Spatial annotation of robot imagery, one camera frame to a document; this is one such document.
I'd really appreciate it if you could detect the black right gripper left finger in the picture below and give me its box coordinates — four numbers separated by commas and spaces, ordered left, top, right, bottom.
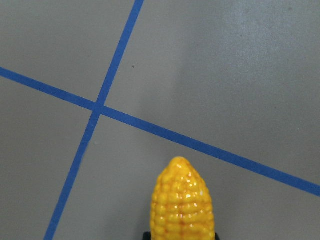
142, 231, 152, 240

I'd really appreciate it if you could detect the yellow corn cob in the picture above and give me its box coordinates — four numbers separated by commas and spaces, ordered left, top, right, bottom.
150, 156, 216, 240

